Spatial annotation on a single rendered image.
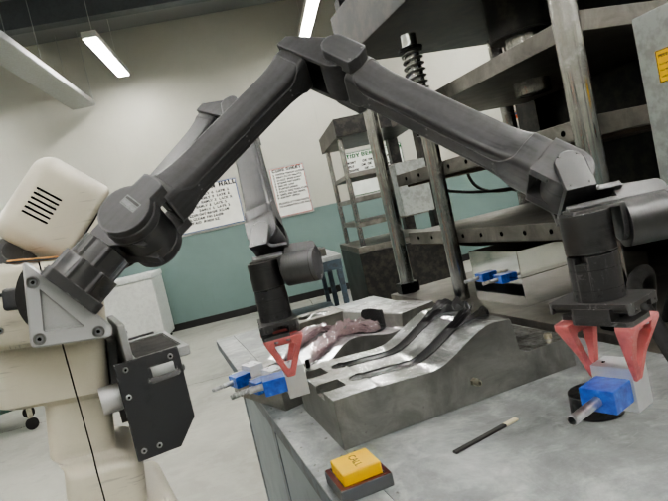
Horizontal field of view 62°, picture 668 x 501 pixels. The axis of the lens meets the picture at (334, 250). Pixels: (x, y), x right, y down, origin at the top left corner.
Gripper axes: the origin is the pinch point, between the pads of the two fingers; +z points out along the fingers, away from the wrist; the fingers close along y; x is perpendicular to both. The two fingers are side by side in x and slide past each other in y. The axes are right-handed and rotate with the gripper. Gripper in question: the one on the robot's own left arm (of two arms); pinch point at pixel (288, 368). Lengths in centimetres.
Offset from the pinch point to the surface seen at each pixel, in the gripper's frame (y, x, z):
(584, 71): 14, -81, -43
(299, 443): 2.9, 1.1, 14.9
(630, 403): -43, -34, 4
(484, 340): -2.2, -36.4, 4.5
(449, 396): -3.3, -27.0, 12.3
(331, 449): -3.7, -3.6, 15.0
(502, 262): 65, -78, 3
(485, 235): 73, -78, -6
